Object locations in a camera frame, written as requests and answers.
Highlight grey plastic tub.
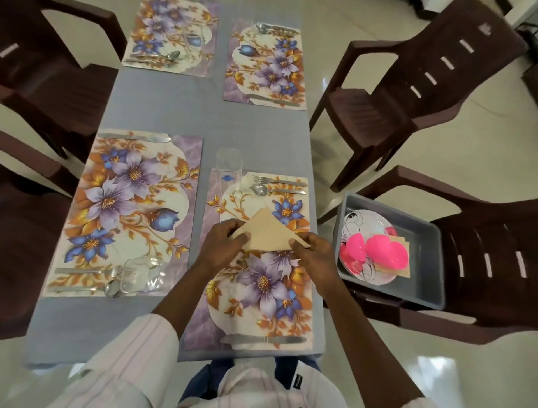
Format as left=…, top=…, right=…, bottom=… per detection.
left=331, top=191, right=446, bottom=312

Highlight beige napkin stack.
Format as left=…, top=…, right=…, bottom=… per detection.
left=388, top=235, right=412, bottom=279

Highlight white striped shirt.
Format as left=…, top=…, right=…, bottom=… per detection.
left=45, top=313, right=439, bottom=408

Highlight white printed plate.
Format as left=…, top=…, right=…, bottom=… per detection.
left=339, top=208, right=398, bottom=287

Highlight steel spoon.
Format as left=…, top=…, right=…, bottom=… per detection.
left=130, top=51, right=182, bottom=62
left=255, top=23, right=295, bottom=35
left=252, top=185, right=308, bottom=197
left=47, top=279, right=123, bottom=297

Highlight blue jeans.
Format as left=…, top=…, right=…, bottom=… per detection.
left=180, top=355, right=321, bottom=401

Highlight steel table knife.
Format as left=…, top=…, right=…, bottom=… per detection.
left=97, top=132, right=172, bottom=144
left=220, top=334, right=308, bottom=346

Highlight person's right forearm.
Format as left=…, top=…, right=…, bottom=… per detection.
left=321, top=278, right=426, bottom=408

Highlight floral placemat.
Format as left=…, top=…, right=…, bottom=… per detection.
left=182, top=168, right=317, bottom=352
left=40, top=129, right=205, bottom=298
left=121, top=0, right=220, bottom=79
left=222, top=23, right=308, bottom=111

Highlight person's right hand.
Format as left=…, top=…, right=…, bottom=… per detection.
left=289, top=232, right=346, bottom=297

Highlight brown plastic chair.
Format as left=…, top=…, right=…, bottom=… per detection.
left=0, top=0, right=128, bottom=159
left=309, top=0, right=531, bottom=195
left=0, top=130, right=81, bottom=342
left=317, top=165, right=538, bottom=346

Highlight tall clear drinking glass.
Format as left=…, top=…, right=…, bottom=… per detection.
left=215, top=148, right=244, bottom=195

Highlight clear glass tumbler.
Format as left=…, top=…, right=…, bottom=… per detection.
left=120, top=257, right=167, bottom=295

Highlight person's left forearm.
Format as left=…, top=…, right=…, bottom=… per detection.
left=151, top=259, right=224, bottom=338

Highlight pink plastic bowl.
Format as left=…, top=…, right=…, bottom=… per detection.
left=339, top=233, right=367, bottom=275
left=364, top=235, right=409, bottom=275

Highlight person's left hand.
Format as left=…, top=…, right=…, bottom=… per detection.
left=197, top=218, right=253, bottom=274

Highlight steel fork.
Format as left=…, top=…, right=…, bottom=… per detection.
left=252, top=175, right=309, bottom=188
left=53, top=265, right=123, bottom=278

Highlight grey blue tablecloth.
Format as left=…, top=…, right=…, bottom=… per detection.
left=24, top=0, right=327, bottom=368

